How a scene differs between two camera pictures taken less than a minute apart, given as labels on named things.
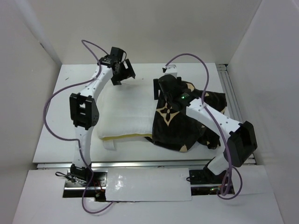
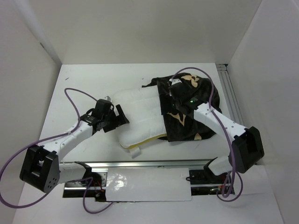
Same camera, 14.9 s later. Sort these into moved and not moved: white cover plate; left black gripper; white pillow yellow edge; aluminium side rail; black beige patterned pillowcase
Moved: black beige patterned pillowcase; white pillow yellow edge; left black gripper
Not moved: aluminium side rail; white cover plate
